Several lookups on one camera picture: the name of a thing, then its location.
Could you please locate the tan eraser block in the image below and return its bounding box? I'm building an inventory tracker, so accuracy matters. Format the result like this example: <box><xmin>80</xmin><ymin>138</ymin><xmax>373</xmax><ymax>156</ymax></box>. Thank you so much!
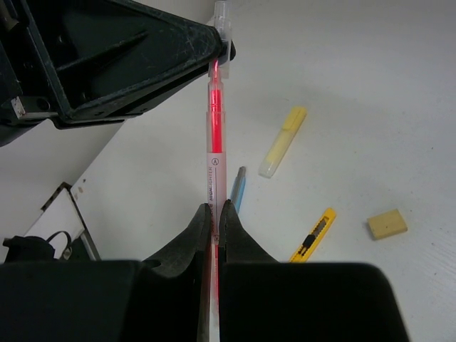
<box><xmin>368</xmin><ymin>209</ymin><xmax>408</xmax><ymax>240</ymax></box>

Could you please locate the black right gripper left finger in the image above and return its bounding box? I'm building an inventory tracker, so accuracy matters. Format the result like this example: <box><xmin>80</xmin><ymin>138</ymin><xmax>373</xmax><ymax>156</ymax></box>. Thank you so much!
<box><xmin>1</xmin><ymin>204</ymin><xmax>211</xmax><ymax>341</ymax></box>

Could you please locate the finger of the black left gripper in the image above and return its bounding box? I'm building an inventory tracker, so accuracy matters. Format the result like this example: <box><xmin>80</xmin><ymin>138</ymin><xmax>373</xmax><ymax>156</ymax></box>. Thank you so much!
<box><xmin>218</xmin><ymin>41</ymin><xmax>236</xmax><ymax>61</ymax></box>
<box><xmin>1</xmin><ymin>1</ymin><xmax>223</xmax><ymax>145</ymax></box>

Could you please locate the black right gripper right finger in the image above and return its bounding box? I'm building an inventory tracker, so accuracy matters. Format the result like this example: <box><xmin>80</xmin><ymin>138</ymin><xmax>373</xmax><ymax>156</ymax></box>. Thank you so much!
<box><xmin>219</xmin><ymin>202</ymin><xmax>409</xmax><ymax>341</ymax></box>

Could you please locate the thin pink highlighter pen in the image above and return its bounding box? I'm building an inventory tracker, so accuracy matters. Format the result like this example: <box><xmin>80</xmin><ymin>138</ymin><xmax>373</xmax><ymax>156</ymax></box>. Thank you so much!
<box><xmin>207</xmin><ymin>1</ymin><xmax>232</xmax><ymax>341</ymax></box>

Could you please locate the yellow thick highlighter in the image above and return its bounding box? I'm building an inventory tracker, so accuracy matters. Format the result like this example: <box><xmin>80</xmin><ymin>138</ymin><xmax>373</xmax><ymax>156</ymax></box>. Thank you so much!
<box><xmin>259</xmin><ymin>106</ymin><xmax>307</xmax><ymax>179</ymax></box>

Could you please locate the yellow utility knife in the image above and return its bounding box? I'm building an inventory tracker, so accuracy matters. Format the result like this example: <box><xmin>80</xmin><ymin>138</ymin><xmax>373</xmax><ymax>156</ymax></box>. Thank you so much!
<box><xmin>289</xmin><ymin>208</ymin><xmax>336</xmax><ymax>263</ymax></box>

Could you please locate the blue mechanical pencil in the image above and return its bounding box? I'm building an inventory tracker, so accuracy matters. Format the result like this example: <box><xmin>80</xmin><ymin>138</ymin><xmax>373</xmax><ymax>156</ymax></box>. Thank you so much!
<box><xmin>230</xmin><ymin>166</ymin><xmax>247</xmax><ymax>213</ymax></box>

